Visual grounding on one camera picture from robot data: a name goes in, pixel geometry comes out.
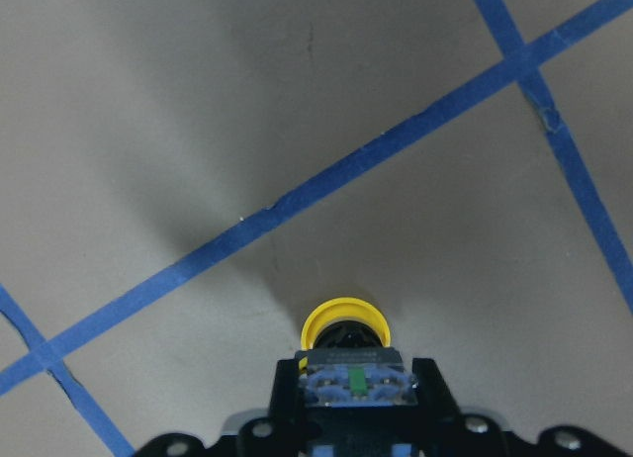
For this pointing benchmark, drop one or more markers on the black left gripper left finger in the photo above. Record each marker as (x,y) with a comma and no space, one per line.
(287,402)

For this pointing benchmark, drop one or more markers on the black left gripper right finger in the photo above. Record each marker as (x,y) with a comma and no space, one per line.
(434,396)

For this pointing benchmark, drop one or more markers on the yellow push button switch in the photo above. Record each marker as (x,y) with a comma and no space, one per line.
(358,392)

